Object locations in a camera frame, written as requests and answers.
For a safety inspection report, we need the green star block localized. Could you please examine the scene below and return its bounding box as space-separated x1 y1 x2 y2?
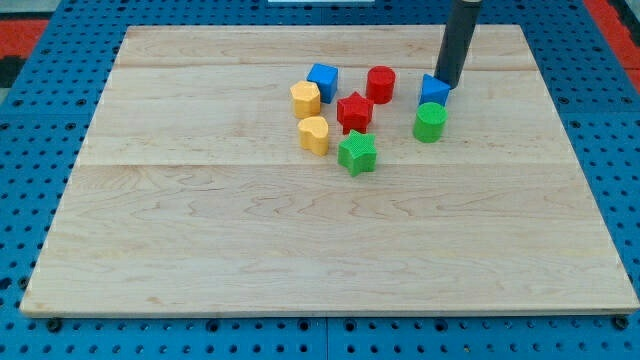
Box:
337 130 377 177

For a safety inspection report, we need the red star block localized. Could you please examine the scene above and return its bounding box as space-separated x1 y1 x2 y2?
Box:
337 92 374 135

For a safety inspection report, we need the blue cube block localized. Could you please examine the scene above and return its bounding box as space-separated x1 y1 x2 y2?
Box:
306 63 339 104

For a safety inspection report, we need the yellow heart block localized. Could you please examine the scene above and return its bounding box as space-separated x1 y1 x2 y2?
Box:
297 116 329 156

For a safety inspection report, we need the yellow hexagon block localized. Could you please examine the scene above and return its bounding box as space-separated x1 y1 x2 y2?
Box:
290 81 321 119

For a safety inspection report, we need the red cylinder block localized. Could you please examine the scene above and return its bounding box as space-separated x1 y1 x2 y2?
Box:
366 66 396 104

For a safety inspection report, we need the green cylinder block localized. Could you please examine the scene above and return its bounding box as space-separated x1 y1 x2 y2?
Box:
413 102 448 143

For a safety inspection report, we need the light wooden board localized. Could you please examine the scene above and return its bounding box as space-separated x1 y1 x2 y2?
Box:
20 25 639 318

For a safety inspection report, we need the blue triangular prism block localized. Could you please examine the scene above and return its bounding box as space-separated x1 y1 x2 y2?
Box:
418 74 450 107

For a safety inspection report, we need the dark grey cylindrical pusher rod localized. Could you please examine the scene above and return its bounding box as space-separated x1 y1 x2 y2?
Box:
434 0 483 89

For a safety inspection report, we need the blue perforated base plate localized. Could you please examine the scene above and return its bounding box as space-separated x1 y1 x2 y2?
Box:
1 0 639 359

